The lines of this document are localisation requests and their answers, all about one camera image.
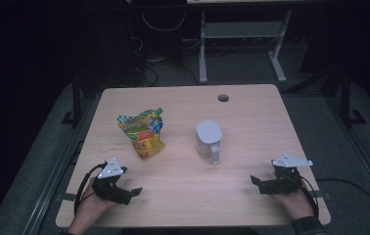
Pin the person's left hand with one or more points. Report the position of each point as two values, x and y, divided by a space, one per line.
91 209

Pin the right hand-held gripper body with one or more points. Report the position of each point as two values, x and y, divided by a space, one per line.
281 186

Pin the person's right hand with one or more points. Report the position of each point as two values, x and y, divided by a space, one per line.
295 204

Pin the black metal stand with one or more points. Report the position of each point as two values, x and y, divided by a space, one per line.
345 98
76 101

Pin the grey tape strip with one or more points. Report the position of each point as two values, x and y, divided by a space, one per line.
67 197
324 195

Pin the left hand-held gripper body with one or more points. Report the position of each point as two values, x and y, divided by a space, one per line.
109 189

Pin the yellow green spouted refill pouch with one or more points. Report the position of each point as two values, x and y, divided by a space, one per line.
144 133

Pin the grey metal desk frame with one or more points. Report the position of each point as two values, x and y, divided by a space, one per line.
243 30

